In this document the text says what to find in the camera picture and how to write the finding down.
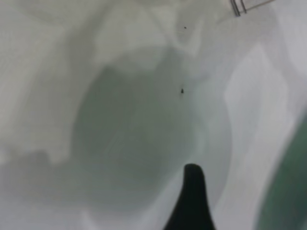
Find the green round plate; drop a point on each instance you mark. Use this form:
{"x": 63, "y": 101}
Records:
{"x": 287, "y": 191}

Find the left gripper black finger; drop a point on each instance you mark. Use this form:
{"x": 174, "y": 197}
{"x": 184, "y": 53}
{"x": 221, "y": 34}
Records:
{"x": 192, "y": 203}

